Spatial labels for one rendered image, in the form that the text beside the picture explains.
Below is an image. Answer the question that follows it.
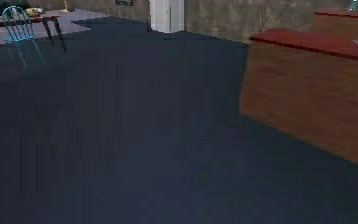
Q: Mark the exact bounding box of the brown table with black legs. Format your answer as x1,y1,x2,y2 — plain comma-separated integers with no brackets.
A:
0,13,68,53

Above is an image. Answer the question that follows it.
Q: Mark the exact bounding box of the blue spindle-back chair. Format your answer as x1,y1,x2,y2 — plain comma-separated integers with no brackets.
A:
1,5,46,69

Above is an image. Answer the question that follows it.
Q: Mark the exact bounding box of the white room door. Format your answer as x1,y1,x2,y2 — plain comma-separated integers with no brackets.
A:
149,0,185,34

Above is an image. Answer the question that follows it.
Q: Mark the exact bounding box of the wooden cabinet with red top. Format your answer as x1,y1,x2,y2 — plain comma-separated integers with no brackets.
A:
311,8,358,43

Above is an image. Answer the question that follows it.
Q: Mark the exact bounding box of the yellow dish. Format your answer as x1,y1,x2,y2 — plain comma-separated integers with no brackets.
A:
25,7,44,18

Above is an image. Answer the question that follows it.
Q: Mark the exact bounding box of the wooden counter with red top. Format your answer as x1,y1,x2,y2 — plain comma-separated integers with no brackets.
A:
238,28,358,170

